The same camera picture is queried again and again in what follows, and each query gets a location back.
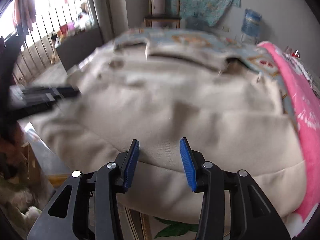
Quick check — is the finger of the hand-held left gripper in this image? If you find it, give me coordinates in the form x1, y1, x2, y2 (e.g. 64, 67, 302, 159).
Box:
8, 99, 61, 120
22, 86, 81, 101

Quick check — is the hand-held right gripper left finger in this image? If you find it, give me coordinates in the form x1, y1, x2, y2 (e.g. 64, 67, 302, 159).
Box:
27, 139, 140, 240

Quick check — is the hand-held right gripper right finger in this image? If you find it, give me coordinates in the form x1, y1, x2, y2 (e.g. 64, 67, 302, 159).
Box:
179, 137, 292, 240

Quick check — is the beige zip jacket black trim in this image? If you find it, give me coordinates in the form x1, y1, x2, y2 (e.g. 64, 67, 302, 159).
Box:
31, 40, 310, 225

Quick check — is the person's left forearm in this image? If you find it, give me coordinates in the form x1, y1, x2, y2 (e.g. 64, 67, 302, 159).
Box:
0, 175, 42, 230

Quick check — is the blue hanging garment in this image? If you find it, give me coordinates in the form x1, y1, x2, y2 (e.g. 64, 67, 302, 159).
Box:
16, 17, 32, 37

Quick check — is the dark grey cabinet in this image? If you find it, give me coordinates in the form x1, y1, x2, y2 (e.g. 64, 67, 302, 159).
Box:
55, 26, 105, 72

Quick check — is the brown hanging garment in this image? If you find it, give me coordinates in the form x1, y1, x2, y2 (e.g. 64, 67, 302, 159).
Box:
12, 0, 38, 28

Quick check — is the grey curtain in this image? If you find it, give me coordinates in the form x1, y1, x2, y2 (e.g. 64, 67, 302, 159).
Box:
84, 0, 116, 43

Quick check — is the blue fruit-print tablecloth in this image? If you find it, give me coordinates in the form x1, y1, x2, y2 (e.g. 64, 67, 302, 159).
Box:
24, 27, 296, 240

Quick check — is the pink printed blanket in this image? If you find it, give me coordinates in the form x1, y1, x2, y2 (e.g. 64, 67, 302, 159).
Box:
257, 41, 320, 238

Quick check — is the white water dispenser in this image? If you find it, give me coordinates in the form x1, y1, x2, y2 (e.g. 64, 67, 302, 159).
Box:
239, 34, 258, 46

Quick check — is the grey lace-trimmed cloth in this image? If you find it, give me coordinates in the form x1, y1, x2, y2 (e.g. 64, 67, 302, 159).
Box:
285, 52, 320, 88

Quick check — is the blue water jug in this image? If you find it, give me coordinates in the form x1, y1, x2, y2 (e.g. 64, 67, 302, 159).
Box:
241, 8, 263, 40

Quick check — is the teal floral wall cloth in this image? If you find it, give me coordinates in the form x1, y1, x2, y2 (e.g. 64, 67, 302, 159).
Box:
147, 0, 242, 27

